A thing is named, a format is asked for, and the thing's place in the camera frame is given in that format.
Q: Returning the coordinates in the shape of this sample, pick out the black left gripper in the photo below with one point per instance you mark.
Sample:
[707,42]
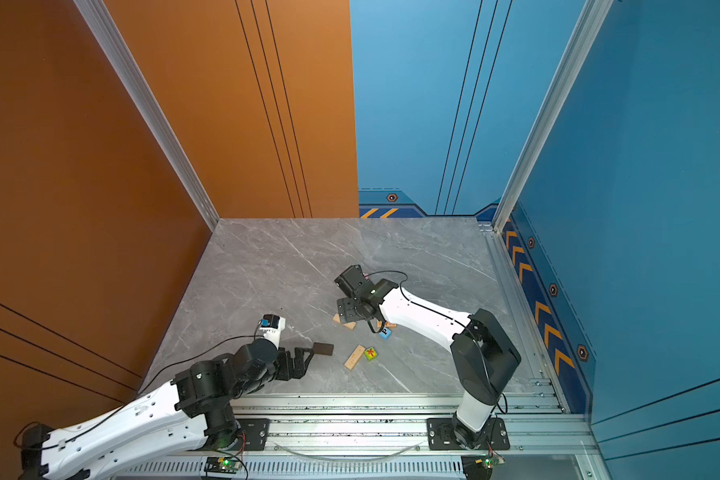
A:
[290,372]

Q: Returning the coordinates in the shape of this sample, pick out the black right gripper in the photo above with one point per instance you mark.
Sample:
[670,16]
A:
[345,310]

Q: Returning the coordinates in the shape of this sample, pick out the plain long wood block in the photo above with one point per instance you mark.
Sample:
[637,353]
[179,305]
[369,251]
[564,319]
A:
[348,325]

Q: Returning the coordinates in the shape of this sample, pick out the dark brown wood block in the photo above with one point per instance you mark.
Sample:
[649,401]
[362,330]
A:
[325,349]

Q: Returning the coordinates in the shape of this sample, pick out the blue letter P cube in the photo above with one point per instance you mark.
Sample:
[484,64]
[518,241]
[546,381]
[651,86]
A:
[384,333]

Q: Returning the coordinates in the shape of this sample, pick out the engraved long wood block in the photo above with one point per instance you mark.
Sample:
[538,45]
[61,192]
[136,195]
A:
[355,357]

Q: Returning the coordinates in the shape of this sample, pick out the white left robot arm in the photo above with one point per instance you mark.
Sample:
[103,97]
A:
[192,411]

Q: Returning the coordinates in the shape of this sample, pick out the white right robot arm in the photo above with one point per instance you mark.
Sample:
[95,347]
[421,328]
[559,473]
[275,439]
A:
[484,356]

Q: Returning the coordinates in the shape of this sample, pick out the green cube red figure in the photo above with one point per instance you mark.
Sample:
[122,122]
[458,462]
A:
[370,353]

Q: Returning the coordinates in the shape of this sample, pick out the left green circuit board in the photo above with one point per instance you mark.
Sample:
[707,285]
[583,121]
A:
[223,465]

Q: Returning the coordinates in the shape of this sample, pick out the green circuit board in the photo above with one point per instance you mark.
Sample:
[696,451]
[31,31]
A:
[223,465]
[481,467]

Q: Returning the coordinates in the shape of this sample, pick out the right green circuit board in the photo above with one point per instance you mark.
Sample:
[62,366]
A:
[481,467]

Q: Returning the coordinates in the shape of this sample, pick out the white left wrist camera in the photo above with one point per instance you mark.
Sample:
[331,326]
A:
[271,327]

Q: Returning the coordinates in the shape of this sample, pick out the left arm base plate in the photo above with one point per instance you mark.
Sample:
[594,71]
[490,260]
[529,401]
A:
[251,436]

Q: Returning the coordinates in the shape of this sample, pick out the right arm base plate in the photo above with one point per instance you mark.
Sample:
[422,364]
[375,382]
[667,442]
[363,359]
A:
[450,434]

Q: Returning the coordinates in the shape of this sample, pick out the aluminium front rail frame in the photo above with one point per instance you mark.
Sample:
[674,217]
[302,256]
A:
[384,436]

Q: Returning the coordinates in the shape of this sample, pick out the aluminium right corner post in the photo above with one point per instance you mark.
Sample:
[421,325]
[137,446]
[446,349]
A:
[585,32]

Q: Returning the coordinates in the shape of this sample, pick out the aluminium corner post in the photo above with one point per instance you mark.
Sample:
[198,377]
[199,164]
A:
[585,32]
[105,31]

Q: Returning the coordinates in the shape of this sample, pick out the aluminium left corner post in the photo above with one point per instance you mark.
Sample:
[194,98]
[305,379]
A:
[105,31]

